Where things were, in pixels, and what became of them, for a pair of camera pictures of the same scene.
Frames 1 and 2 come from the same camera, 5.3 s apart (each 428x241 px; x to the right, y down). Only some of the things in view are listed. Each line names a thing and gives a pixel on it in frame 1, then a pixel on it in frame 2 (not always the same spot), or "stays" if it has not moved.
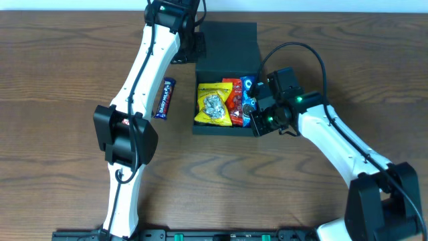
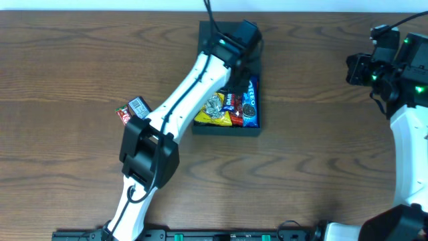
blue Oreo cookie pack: (249, 92) stays
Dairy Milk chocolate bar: (168, 89) -> (229, 102)
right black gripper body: (259, 109) -> (354, 69)
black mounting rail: (190, 235) stays
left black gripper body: (192, 47) -> (240, 79)
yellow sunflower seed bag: (212, 106) stays
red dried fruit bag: (234, 102) stays
